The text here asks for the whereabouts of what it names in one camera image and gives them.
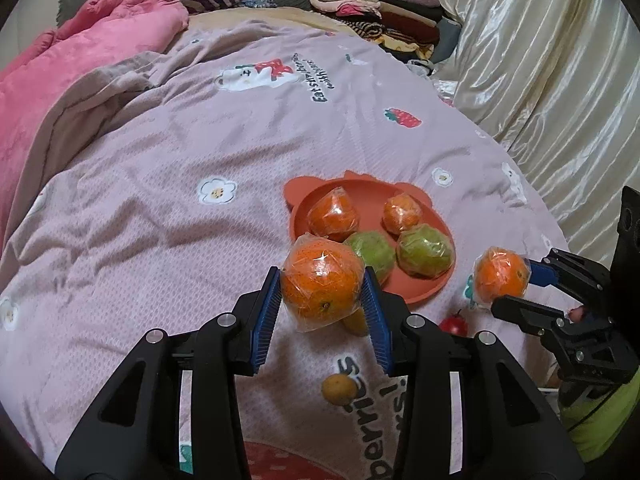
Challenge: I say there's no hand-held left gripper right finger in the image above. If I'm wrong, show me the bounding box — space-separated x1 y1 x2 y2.
361 265 586 480

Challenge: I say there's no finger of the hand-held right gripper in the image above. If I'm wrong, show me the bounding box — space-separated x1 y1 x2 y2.
522 247 611 293
490 295 581 337

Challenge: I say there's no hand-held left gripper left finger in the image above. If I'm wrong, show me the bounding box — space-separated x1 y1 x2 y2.
54 265 282 480

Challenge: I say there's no small brown kiwi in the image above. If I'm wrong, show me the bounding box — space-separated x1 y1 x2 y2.
321 373 357 406
341 307 371 337

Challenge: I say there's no orange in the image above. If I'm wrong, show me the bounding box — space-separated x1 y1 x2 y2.
306 186 361 243
280 232 366 333
472 246 531 308
382 191 422 235

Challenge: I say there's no red tomato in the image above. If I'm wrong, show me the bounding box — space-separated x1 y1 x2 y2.
439 310 469 337

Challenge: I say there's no green citrus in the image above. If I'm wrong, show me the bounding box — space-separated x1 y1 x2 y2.
345 230 396 286
396 223 456 278

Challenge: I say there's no orange plate with ears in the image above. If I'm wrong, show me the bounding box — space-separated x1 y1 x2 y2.
283 170 457 306

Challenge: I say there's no yellow-green garment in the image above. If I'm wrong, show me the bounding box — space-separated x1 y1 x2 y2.
560 375 640 463

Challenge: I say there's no strawberry printed blanket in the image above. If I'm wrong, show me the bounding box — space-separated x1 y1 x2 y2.
0 17 576 480

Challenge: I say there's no cream satin curtain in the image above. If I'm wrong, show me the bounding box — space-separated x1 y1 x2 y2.
430 0 640 271

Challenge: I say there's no pile of folded clothes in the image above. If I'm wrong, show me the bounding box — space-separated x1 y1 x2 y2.
308 0 463 61

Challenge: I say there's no beige bed sheet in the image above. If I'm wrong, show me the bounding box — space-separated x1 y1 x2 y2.
187 7 361 36

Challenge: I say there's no pink quilt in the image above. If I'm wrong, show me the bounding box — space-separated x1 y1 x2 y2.
0 0 191 241

